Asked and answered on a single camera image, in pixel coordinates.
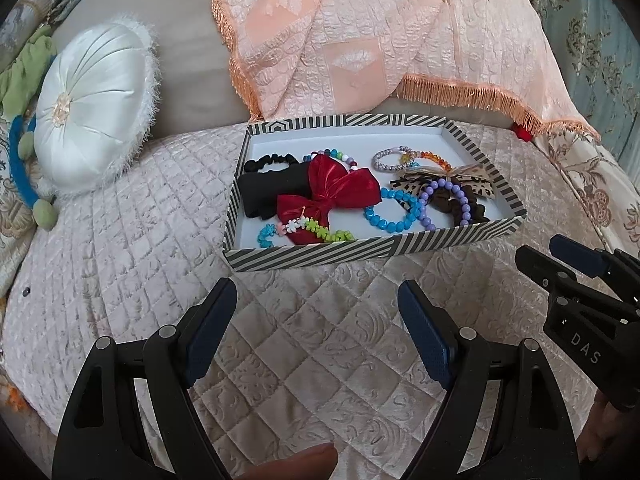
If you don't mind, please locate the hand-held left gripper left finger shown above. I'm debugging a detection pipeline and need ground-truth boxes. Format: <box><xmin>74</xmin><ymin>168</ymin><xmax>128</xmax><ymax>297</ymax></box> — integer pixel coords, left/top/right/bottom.
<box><xmin>51</xmin><ymin>277</ymin><xmax>238</xmax><ymax>480</ymax></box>

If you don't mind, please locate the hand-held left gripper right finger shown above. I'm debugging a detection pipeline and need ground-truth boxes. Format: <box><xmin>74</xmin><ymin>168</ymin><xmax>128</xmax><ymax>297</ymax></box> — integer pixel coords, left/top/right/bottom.
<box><xmin>397</xmin><ymin>280</ymin><xmax>581</xmax><ymax>480</ymax></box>

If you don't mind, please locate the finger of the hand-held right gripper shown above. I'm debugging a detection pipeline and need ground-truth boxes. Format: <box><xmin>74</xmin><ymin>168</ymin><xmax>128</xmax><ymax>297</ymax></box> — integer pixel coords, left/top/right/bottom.
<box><xmin>548</xmin><ymin>234</ymin><xmax>640</xmax><ymax>281</ymax></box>
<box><xmin>515</xmin><ymin>244</ymin><xmax>608</xmax><ymax>311</ymax></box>

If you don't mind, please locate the brown scrunchie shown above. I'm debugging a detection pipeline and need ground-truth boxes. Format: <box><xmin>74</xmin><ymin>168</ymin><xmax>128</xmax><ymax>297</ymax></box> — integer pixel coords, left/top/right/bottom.
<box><xmin>430</xmin><ymin>185</ymin><xmax>493</xmax><ymax>226</ymax></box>

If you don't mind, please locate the blue bead bracelet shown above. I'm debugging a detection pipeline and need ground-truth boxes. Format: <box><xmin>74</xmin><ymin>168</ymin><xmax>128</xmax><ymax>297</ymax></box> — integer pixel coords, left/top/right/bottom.
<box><xmin>364</xmin><ymin>187</ymin><xmax>423</xmax><ymax>233</ymax></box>

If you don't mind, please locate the purple bead bracelet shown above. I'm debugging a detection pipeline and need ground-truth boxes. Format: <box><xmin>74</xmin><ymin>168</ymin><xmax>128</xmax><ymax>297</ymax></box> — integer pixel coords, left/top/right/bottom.
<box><xmin>417</xmin><ymin>178</ymin><xmax>473</xmax><ymax>231</ymax></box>

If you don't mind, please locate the leopard print bow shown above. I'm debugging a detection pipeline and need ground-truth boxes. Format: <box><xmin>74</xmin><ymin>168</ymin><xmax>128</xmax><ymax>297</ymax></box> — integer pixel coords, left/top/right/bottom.
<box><xmin>390</xmin><ymin>162</ymin><xmax>501</xmax><ymax>201</ymax></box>

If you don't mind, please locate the flower bead bracelet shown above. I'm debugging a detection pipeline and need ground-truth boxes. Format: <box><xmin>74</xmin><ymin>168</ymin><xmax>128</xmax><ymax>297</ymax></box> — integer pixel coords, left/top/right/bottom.
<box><xmin>257</xmin><ymin>215</ymin><xmax>351</xmax><ymax>250</ymax></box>

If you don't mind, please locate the black scrunchie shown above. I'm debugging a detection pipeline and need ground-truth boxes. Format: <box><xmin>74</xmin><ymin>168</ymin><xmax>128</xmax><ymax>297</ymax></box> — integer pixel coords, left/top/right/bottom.
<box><xmin>237</xmin><ymin>152</ymin><xmax>313</xmax><ymax>221</ymax></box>

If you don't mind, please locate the translucent colourful bead bracelet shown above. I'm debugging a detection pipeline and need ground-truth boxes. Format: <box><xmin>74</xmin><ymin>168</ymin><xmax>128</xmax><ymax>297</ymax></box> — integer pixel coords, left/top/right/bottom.
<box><xmin>397</xmin><ymin>149</ymin><xmax>453</xmax><ymax>173</ymax></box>

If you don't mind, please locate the red bow hair clip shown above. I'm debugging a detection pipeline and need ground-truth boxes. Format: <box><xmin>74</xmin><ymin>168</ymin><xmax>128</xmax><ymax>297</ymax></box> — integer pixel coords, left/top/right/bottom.
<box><xmin>276</xmin><ymin>155</ymin><xmax>383</xmax><ymax>246</ymax></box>

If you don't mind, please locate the silver glitter hair tie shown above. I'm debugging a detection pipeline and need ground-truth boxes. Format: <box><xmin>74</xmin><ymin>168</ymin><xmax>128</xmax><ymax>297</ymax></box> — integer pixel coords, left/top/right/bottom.
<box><xmin>371</xmin><ymin>145</ymin><xmax>416</xmax><ymax>172</ymax></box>

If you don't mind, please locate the multicolour bead bracelet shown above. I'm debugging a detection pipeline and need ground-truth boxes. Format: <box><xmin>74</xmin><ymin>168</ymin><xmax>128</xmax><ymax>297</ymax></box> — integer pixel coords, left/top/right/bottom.
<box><xmin>302</xmin><ymin>147</ymin><xmax>358</xmax><ymax>171</ymax></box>

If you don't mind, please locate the striped cardboard box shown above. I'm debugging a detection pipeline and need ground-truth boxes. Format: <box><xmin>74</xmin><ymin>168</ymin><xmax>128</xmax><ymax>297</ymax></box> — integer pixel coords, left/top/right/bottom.
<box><xmin>222</xmin><ymin>114</ymin><xmax>527</xmax><ymax>273</ymax></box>

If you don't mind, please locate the person's right hand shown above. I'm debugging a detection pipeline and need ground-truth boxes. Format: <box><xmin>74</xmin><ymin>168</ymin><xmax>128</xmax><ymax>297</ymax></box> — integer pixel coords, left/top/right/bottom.
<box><xmin>575</xmin><ymin>390</ymin><xmax>640</xmax><ymax>466</ymax></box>

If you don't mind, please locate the person's left hand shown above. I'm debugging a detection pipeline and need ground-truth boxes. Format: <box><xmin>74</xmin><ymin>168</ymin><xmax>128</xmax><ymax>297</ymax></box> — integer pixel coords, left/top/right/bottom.
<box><xmin>235</xmin><ymin>442</ymin><xmax>338</xmax><ymax>480</ymax></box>

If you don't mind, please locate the cream floral bed cover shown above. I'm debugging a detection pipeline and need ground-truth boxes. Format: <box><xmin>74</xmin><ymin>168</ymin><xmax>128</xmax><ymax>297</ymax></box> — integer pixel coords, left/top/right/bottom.
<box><xmin>530</xmin><ymin>130</ymin><xmax>640</xmax><ymax>261</ymax></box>

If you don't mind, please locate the beige quilted bedspread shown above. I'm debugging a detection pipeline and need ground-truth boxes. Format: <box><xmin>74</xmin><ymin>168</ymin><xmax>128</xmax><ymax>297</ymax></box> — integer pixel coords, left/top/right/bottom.
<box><xmin>0</xmin><ymin>117</ymin><xmax>626</xmax><ymax>480</ymax></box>

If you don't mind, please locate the teal floral curtain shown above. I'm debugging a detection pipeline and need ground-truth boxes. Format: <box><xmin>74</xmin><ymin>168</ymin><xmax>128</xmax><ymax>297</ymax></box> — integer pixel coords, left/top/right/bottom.
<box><xmin>515</xmin><ymin>0</ymin><xmax>640</xmax><ymax>161</ymax></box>

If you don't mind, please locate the cream floral embroidered cloth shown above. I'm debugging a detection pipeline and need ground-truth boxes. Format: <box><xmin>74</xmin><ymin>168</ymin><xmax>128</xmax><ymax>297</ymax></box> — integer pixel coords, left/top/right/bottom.
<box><xmin>0</xmin><ymin>115</ymin><xmax>41</xmax><ymax>301</ymax></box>

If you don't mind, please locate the white round satin cushion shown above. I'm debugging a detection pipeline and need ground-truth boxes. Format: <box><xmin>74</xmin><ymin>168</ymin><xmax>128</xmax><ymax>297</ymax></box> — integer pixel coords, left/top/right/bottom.
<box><xmin>32</xmin><ymin>20</ymin><xmax>161</xmax><ymax>193</ymax></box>

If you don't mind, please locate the beige upholstered headboard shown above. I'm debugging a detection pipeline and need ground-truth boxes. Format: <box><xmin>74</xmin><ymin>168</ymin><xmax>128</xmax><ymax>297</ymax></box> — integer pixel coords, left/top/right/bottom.
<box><xmin>50</xmin><ymin>0</ymin><xmax>261</xmax><ymax>141</ymax></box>

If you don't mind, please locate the pink fringed blanket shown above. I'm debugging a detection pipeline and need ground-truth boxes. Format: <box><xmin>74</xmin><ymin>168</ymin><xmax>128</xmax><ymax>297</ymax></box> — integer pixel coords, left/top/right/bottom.
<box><xmin>211</xmin><ymin>0</ymin><xmax>601</xmax><ymax>143</ymax></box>

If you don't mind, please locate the green plush toy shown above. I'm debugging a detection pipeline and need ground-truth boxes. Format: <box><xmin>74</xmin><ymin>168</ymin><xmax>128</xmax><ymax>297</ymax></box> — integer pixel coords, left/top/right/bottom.
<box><xmin>0</xmin><ymin>35</ymin><xmax>58</xmax><ymax>116</ymax></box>

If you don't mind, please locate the pale blue embroidered pillow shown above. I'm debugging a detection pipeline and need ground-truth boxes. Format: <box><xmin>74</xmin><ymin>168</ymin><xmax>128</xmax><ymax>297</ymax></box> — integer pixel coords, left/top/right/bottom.
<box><xmin>0</xmin><ymin>0</ymin><xmax>61</xmax><ymax>61</ymax></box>

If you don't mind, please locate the blue cord with green pompoms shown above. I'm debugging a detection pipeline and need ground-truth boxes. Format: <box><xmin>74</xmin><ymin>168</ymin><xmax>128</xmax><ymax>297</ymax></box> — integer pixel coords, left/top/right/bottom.
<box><xmin>9</xmin><ymin>115</ymin><xmax>58</xmax><ymax>231</ymax></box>

